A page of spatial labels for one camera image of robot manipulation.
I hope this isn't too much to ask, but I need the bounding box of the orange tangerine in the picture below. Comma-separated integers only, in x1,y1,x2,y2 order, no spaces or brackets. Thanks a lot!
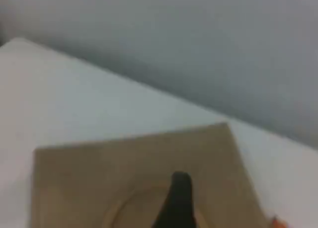
270,215,288,228

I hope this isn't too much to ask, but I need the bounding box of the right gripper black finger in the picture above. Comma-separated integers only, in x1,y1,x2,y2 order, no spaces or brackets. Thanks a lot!
152,171,197,228

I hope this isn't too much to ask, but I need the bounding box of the brown jute bag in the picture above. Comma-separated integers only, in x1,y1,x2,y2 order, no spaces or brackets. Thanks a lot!
31,122,273,228

